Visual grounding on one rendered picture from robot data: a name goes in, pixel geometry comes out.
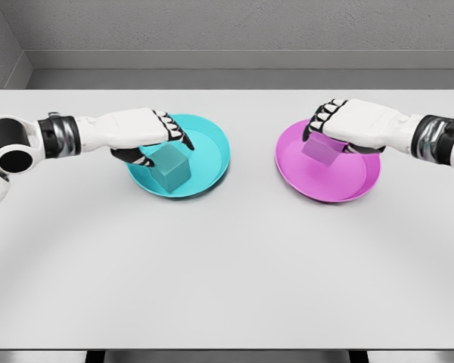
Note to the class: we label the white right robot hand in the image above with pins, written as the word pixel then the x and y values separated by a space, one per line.
pixel 353 121

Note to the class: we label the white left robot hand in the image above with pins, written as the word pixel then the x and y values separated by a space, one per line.
pixel 136 126

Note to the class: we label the magenta block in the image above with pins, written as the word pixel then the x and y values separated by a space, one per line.
pixel 321 151

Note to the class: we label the cyan block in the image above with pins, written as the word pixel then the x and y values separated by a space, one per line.
pixel 170 170

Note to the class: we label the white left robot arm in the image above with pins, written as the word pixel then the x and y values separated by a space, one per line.
pixel 41 140

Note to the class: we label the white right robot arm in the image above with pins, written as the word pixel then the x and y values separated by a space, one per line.
pixel 435 136

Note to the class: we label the magenta plate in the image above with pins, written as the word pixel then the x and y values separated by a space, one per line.
pixel 325 177

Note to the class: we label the cyan plate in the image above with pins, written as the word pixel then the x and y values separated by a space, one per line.
pixel 208 151

